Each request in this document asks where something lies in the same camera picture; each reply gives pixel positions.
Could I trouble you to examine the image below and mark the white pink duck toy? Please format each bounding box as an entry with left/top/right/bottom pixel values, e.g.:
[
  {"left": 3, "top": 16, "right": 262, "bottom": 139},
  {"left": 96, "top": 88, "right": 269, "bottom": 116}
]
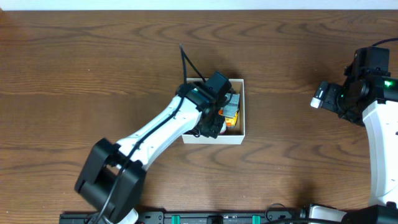
[{"left": 220, "top": 123, "right": 227, "bottom": 135}]

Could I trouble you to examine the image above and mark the yellow grey toy truck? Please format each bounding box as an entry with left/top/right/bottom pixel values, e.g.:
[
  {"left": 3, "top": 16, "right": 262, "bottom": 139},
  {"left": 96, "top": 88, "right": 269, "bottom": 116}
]
[{"left": 219, "top": 93, "right": 240, "bottom": 128}]

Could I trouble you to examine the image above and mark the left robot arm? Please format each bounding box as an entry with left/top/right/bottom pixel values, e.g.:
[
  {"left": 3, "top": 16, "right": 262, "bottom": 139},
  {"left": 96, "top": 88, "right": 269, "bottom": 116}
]
[{"left": 75, "top": 72, "right": 232, "bottom": 223}]

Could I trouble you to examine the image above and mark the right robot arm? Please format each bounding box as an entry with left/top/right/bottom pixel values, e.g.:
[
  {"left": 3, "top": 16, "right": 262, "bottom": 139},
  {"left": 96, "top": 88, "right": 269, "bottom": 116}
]
[{"left": 307, "top": 45, "right": 397, "bottom": 223}]

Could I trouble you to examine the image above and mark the white cardboard box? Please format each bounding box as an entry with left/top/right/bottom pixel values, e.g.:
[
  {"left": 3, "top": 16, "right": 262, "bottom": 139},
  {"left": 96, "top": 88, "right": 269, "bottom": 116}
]
[{"left": 182, "top": 79, "right": 246, "bottom": 145}]

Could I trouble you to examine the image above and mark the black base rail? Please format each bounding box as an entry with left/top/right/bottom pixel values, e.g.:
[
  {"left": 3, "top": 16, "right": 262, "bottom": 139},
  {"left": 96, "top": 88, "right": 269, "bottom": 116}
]
[{"left": 58, "top": 202, "right": 371, "bottom": 224}]

